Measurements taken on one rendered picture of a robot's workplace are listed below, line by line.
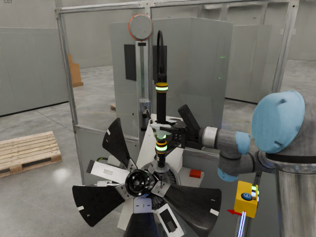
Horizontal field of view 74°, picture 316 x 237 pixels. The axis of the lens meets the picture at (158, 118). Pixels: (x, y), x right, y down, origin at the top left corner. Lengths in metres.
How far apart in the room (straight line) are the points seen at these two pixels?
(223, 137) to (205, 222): 0.36
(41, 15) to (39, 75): 7.56
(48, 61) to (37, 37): 0.62
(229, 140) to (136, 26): 0.97
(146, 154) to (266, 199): 0.95
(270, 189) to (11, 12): 12.88
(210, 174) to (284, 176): 1.27
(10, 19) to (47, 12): 1.86
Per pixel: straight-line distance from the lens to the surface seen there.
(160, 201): 1.10
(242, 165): 0.81
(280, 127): 0.42
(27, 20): 13.42
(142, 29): 1.44
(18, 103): 6.40
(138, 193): 0.96
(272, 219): 1.89
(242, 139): 0.74
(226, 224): 2.00
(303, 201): 0.48
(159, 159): 0.88
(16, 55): 6.27
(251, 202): 1.18
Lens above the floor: 1.82
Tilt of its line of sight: 21 degrees down
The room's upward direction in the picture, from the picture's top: straight up
